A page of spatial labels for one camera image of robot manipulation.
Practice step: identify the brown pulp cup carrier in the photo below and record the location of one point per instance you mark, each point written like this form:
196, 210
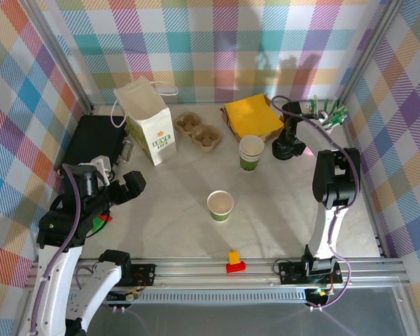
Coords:
196, 133

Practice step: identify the yellow paper napkin stack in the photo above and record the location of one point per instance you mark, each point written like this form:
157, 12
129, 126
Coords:
253, 115

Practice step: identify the yellow toy block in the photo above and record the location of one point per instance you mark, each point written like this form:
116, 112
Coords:
234, 257

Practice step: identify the black plastic cup lid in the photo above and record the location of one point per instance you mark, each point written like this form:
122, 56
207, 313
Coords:
279, 145
280, 155
283, 159

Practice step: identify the green toy block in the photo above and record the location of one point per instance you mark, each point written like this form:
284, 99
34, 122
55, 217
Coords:
98, 225

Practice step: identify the green white paper cup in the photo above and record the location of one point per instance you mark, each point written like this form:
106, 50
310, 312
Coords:
251, 145
251, 166
243, 158
220, 203

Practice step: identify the clear acrylic panel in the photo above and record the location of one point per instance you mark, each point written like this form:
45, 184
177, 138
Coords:
231, 322

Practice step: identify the aluminium frame rail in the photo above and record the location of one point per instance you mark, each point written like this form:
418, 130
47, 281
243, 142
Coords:
203, 276

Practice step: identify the white printed paper bag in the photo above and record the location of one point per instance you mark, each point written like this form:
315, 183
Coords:
154, 129

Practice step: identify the black case silver latches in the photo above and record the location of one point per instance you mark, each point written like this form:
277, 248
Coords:
94, 136

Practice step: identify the green white wrapped straw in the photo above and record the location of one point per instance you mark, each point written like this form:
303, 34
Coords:
325, 106
336, 111
343, 113
313, 105

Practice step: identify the aluminium frame post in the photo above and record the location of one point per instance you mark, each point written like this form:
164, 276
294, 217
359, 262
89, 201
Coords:
63, 52
368, 49

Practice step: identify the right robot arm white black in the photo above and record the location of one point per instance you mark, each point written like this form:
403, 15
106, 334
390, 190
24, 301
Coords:
323, 227

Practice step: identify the small red toy block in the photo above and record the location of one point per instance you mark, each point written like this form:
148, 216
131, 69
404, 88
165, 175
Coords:
108, 218

